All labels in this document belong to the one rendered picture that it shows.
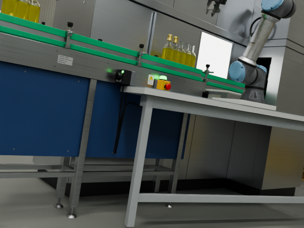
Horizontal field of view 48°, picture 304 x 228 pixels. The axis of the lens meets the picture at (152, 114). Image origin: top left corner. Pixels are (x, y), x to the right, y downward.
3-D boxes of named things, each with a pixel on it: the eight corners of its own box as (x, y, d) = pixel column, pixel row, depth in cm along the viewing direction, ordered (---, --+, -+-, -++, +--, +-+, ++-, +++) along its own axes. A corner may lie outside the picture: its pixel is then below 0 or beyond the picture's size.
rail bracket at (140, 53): (139, 67, 202) (143, 45, 201) (147, 67, 196) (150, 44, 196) (134, 66, 199) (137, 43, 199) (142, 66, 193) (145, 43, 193)
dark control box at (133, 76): (125, 86, 195) (128, 71, 194) (134, 87, 189) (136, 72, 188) (114, 83, 189) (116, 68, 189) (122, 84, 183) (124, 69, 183)
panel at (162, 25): (224, 80, 299) (230, 42, 298) (227, 80, 297) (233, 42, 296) (146, 59, 241) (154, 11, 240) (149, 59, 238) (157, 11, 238)
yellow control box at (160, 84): (161, 92, 212) (163, 81, 212) (169, 93, 207) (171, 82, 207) (153, 91, 208) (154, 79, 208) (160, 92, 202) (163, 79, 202)
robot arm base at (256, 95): (269, 105, 209) (272, 89, 209) (253, 102, 201) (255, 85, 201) (250, 103, 222) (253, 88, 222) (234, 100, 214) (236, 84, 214)
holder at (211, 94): (210, 103, 258) (212, 93, 258) (240, 106, 237) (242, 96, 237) (195, 100, 247) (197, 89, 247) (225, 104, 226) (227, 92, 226)
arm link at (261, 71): (268, 89, 210) (272, 67, 210) (254, 85, 202) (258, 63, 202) (252, 88, 220) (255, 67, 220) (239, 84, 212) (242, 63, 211)
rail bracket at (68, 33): (68, 49, 172) (73, 23, 171) (75, 49, 166) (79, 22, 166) (61, 48, 169) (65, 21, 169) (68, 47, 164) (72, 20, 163)
